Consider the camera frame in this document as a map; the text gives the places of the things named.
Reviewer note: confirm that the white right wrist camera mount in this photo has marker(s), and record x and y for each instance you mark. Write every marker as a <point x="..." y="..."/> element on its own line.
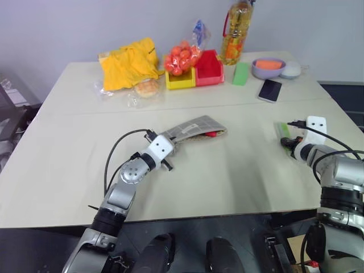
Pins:
<point x="315" y="130"/>

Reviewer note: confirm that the purple bowl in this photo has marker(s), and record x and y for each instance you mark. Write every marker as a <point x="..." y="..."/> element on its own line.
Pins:
<point x="266" y="73"/>

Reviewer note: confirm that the beige cardboard box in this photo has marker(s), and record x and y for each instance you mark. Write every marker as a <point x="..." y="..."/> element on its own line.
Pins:
<point x="102" y="56"/>

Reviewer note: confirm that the grey grid pattern pouch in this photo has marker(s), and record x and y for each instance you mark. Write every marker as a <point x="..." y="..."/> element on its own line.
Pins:
<point x="196" y="126"/>

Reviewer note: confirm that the green highlighter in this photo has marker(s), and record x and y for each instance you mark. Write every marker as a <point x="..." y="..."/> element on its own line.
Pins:
<point x="283" y="130"/>

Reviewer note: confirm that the red marker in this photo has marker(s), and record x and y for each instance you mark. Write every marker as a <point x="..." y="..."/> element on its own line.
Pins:
<point x="211" y="134"/>

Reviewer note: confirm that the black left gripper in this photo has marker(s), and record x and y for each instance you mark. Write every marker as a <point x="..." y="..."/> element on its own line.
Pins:
<point x="168" y="165"/>

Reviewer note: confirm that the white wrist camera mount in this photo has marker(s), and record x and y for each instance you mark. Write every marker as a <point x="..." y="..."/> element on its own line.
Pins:
<point x="161" y="147"/>
<point x="315" y="130"/>

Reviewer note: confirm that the black metal bracket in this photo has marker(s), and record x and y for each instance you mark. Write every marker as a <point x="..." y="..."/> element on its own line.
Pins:
<point x="277" y="253"/>

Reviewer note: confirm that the green rectangular block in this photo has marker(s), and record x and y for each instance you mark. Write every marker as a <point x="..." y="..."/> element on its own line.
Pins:
<point x="240" y="74"/>

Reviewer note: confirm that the yellow cloth garment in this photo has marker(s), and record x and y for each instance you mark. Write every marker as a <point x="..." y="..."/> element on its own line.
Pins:
<point x="129" y="65"/>

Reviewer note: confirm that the dark equipment beside table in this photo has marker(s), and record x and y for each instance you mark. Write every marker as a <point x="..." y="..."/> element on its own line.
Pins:
<point x="12" y="125"/>

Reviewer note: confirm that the bread bun in clear wrapper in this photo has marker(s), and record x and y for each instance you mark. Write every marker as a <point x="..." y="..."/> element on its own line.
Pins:
<point x="146" y="88"/>

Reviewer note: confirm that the yellow plastic storage bin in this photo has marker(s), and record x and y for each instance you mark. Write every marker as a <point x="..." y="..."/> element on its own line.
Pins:
<point x="180" y="81"/>

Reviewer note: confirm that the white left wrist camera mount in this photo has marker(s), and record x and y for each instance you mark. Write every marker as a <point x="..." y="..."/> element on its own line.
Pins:
<point x="161" y="147"/>

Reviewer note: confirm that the bag of orange balls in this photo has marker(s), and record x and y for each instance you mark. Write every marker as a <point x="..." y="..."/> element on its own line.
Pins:
<point x="180" y="58"/>

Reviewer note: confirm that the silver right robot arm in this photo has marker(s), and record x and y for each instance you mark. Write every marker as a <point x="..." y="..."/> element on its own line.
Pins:
<point x="341" y="176"/>

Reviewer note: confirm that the dark rounded shape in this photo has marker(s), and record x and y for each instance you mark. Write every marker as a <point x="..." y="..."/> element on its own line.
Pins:
<point x="223" y="254"/>
<point x="157" y="253"/>

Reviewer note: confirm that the cooking oil bottle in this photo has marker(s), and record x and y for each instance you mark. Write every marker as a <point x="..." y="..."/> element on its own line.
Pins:
<point x="236" y="34"/>

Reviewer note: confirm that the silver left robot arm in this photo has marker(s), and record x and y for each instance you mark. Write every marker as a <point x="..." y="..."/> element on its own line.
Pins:
<point x="122" y="196"/>

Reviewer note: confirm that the crumpled clear plastic wrapper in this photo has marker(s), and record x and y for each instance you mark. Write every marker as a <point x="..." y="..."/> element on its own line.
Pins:
<point x="100" y="89"/>

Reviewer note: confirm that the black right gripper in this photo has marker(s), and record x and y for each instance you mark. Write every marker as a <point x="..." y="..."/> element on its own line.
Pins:
<point x="297" y="140"/>

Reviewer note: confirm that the orange sponge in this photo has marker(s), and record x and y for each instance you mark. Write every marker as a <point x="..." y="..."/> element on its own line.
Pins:
<point x="268" y="64"/>

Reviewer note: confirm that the black smartphone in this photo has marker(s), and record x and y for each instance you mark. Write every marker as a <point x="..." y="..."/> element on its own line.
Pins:
<point x="270" y="90"/>

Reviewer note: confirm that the white round speaker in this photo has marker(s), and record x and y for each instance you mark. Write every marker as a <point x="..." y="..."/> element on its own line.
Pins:
<point x="290" y="69"/>

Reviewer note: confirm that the red plastic storage bin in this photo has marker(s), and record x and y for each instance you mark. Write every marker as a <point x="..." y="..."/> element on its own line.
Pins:
<point x="209" y="71"/>

